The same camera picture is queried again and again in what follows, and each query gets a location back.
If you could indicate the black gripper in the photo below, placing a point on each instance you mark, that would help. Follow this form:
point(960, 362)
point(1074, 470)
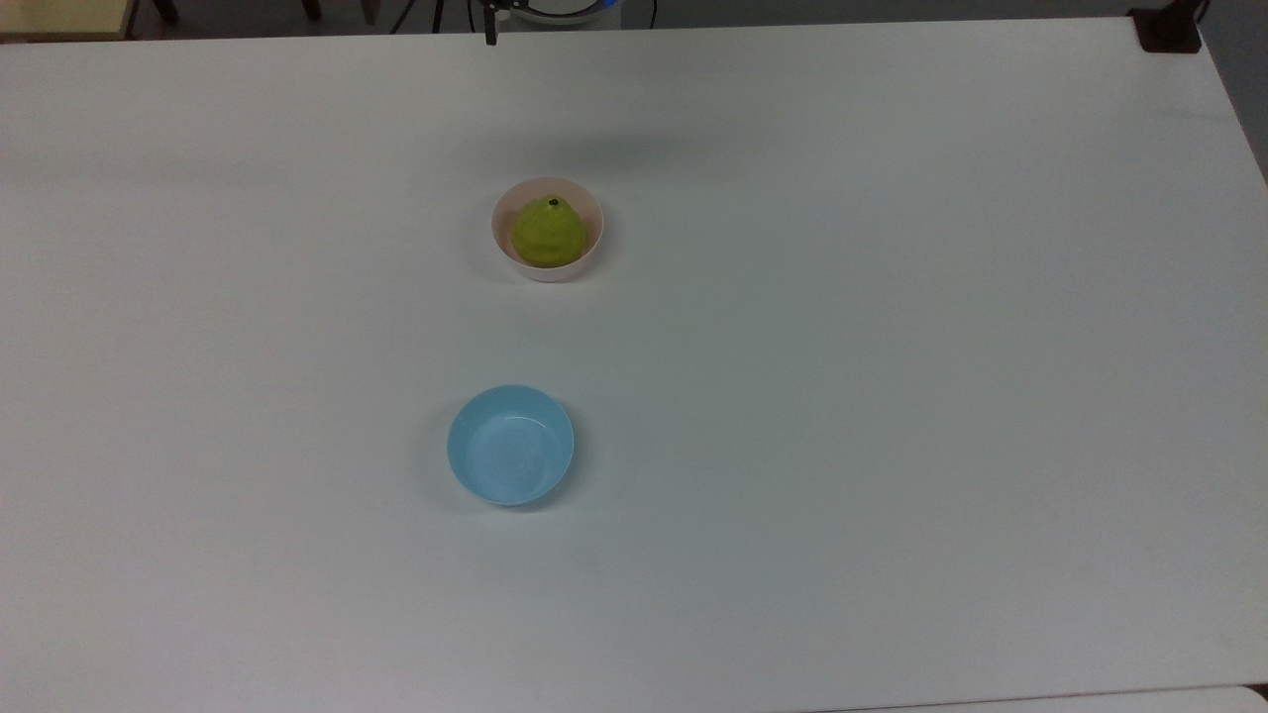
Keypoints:
point(489, 7)

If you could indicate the green pear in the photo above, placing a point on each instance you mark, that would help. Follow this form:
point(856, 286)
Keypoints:
point(547, 234)

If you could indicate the pink plastic bowl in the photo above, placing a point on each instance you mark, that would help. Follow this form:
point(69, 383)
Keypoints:
point(595, 238)

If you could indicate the blue plastic bowl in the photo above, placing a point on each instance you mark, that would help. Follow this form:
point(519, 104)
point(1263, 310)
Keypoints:
point(510, 446)

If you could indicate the black tripod legs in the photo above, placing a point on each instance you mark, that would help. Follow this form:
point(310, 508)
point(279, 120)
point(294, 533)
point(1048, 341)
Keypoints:
point(416, 12)

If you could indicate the light wooden table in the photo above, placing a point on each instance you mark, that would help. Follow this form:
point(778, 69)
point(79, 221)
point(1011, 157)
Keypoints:
point(59, 15)

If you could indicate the black camera stand clamp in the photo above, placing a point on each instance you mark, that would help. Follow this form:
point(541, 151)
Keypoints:
point(1169, 30)

